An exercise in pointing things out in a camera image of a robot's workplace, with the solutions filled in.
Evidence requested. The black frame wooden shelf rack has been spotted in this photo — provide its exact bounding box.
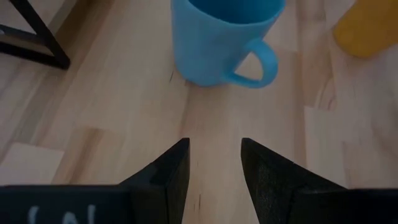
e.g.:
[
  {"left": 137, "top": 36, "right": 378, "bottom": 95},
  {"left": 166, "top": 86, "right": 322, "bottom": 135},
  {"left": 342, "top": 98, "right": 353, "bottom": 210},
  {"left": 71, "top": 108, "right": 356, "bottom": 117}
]
[{"left": 0, "top": 0, "right": 72, "bottom": 70}]

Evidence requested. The yellow mug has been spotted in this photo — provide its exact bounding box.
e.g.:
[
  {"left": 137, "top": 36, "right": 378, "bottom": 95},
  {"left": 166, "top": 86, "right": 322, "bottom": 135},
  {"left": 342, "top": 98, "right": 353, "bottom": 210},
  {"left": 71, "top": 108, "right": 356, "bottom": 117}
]
[{"left": 331, "top": 0, "right": 398, "bottom": 59}]

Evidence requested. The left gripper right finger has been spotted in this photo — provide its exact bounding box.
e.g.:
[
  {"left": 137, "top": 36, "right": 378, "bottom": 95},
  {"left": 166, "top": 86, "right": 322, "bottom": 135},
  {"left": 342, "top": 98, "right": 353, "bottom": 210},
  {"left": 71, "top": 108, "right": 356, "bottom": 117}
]
[{"left": 241, "top": 138, "right": 398, "bottom": 224}]

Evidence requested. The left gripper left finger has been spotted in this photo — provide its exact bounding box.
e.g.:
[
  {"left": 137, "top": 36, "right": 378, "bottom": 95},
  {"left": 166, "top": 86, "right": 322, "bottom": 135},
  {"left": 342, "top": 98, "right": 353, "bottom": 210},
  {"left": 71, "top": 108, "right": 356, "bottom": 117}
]
[{"left": 0, "top": 138, "right": 190, "bottom": 224}]

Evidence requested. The blue mug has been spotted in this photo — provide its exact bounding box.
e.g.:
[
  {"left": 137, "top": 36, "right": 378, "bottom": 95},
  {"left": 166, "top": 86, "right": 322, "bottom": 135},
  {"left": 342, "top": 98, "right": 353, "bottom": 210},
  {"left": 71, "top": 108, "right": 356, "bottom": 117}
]
[{"left": 170, "top": 0, "right": 287, "bottom": 90}]

